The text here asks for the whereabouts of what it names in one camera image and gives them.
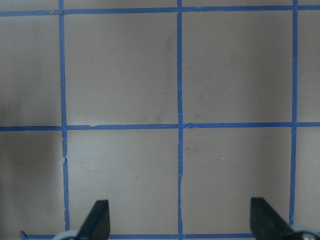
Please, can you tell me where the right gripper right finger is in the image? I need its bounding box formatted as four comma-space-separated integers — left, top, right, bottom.
250, 197, 295, 240

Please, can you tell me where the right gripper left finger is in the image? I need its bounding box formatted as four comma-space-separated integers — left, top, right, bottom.
76, 200, 110, 240

